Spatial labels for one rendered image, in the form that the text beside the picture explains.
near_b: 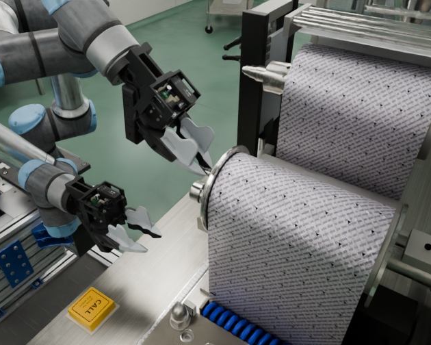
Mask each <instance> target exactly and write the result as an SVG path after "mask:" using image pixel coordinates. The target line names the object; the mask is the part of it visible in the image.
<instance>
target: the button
mask: <svg viewBox="0 0 431 345"><path fill-rule="evenodd" d="M115 307H116V306H115V304H114V301H113V300H112V299H110V298H108V297H107V296H106V295H104V294H102V293H101V292H99V291H98V290H96V289H95V288H93V287H91V288H90V289H89V290H88V291H87V292H86V293H85V294H84V295H83V296H82V297H81V298H79V299H78V300H77V301H76V302H75V303H74V304H73V305H72V306H71V307H70V308H69V309H68V312H69V314H70V316H71V317H72V318H74V319H75V320H76V321H78V322H79V323H81V324H82V325H83V326H84V327H86V328H87V329H89V330H90V331H93V330H95V328H96V327H97V326H98V325H99V324H100V323H101V322H102V321H103V320H104V319H105V318H106V317H107V316H108V315H109V314H110V312H111V311H112V310H113V309H114V308H115Z"/></svg>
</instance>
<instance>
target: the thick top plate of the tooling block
mask: <svg viewBox="0 0 431 345"><path fill-rule="evenodd" d="M177 303H181V302H179V301H177V302H176V303H175V304H174V305H176V304H177ZM174 305H173V306H172V307H171V308H170V310H169V311H168V313H167V314H166V315H165V316H164V317H163V318H162V319H161V321H160V322H159V323H158V325H157V326H156V327H155V328H154V329H153V330H152V331H151V333H150V334H149V335H148V337H147V338H146V339H145V340H144V341H143V342H142V344H141V345H250V344H248V343H247V342H245V341H243V340H241V339H240V338H238V337H237V336H235V335H233V334H232V333H230V332H228V331H227V330H225V329H223V328H222V327H220V326H218V325H217V324H216V323H214V322H212V321H210V320H209V319H207V318H205V317H204V316H202V315H200V314H199V313H197V312H196V314H195V315H194V316H192V315H190V314H189V315H190V318H191V322H190V325H189V326H188V328H186V329H184V330H182V331H177V330H175V329H173V328H172V327H171V325H170V317H171V312H172V308H173V307H174Z"/></svg>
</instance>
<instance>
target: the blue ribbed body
mask: <svg viewBox="0 0 431 345"><path fill-rule="evenodd" d="M208 314H209V315H210V317H209V320H210V321H212V322H214V321H215V320H216V319H218V321H217V322H216V324H217V325H218V326H220V327H221V326H222V325H223V323H224V324H225V326H224V329H225V330H227V331H229V330H230V328H232V329H233V330H232V332H231V333H232V334H233V335H235V336H236V335H237V334H238V332H239V333H241V335H240V337H239V338H240V339H241V340H243V341H244V340H245V339H246V337H248V341H247V343H248V344H250V345H253V344H254V342H256V343H257V344H256V345H281V342H280V340H279V339H278V338H275V339H273V338H272V335H271V334H270V333H266V334H265V333H264V330H263V329H257V328H256V326H255V325H254V324H249V325H248V321H247V320H245V319H243V320H241V318H240V317H239V316H238V315H233V312H232V311H230V310H228V311H226V310H225V308H224V307H223V306H219V307H218V304H217V303H216V302H211V303H209V304H208V305H207V306H206V307H205V309H204V310H203V312H202V316H204V317H207V315H208Z"/></svg>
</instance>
